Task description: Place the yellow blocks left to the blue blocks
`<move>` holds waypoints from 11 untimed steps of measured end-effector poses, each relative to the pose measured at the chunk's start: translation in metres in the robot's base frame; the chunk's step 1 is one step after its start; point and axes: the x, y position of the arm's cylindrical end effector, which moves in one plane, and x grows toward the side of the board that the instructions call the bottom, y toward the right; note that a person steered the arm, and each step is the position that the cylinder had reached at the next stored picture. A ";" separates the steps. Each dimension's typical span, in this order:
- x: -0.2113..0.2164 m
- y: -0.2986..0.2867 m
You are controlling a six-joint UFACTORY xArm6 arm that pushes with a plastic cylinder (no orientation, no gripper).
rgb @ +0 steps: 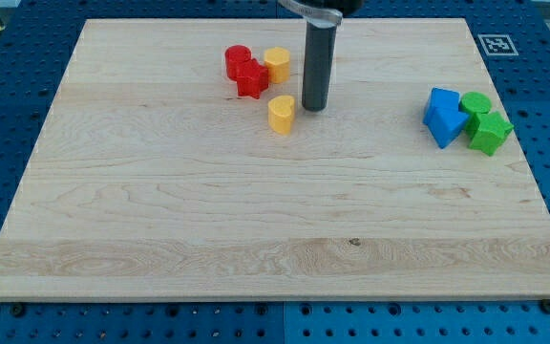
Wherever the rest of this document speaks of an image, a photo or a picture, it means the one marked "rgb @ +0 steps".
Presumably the yellow hexagon block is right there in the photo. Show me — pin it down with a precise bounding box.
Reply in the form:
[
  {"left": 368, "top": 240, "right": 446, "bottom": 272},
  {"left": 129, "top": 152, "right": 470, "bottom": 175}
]
[{"left": 264, "top": 47, "right": 290, "bottom": 84}]

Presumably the metal hose clamp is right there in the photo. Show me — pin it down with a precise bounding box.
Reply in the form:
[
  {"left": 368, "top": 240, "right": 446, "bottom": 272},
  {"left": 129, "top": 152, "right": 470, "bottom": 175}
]
[{"left": 278, "top": 0, "right": 343, "bottom": 29}]

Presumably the green star block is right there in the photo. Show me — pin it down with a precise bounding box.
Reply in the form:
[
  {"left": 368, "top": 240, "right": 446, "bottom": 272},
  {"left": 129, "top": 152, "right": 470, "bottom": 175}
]
[{"left": 465, "top": 112, "right": 514, "bottom": 156}]

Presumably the wooden board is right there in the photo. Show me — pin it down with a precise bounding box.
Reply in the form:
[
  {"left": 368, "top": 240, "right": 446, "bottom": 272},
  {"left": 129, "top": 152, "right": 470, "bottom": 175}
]
[{"left": 0, "top": 18, "right": 550, "bottom": 302}]

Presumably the white fiducial marker tag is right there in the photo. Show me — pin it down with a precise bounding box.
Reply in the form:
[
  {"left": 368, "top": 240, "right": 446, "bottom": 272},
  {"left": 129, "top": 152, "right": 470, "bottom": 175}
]
[{"left": 478, "top": 33, "right": 518, "bottom": 56}]

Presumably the blue cube block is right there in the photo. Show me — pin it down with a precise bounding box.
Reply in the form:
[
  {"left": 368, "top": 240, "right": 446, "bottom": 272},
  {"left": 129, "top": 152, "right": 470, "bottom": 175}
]
[{"left": 422, "top": 87, "right": 460, "bottom": 124}]

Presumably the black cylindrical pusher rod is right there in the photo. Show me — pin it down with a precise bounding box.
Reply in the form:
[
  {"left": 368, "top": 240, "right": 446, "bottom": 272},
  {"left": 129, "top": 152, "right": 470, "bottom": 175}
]
[{"left": 302, "top": 22, "right": 336, "bottom": 112}]

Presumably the red star block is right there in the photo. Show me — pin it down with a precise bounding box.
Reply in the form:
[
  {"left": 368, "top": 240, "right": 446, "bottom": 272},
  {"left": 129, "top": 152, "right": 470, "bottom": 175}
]
[{"left": 236, "top": 58, "right": 269, "bottom": 99}]

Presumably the red cylinder block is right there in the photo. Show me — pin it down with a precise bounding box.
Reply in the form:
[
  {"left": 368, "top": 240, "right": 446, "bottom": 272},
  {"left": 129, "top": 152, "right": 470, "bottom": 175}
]
[{"left": 224, "top": 45, "right": 252, "bottom": 81}]

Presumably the yellow heart block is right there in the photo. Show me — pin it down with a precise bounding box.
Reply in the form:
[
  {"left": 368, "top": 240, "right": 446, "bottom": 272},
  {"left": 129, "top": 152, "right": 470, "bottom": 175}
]
[{"left": 267, "top": 95, "right": 295, "bottom": 135}]

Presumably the blue triangle block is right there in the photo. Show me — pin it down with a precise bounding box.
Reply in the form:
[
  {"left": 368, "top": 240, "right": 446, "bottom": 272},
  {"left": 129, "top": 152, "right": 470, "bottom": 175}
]
[{"left": 427, "top": 107, "right": 470, "bottom": 149}]

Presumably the green cylinder block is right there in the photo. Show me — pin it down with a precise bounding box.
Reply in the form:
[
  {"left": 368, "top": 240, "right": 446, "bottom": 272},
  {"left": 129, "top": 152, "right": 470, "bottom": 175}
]
[{"left": 459, "top": 92, "right": 492, "bottom": 137}]

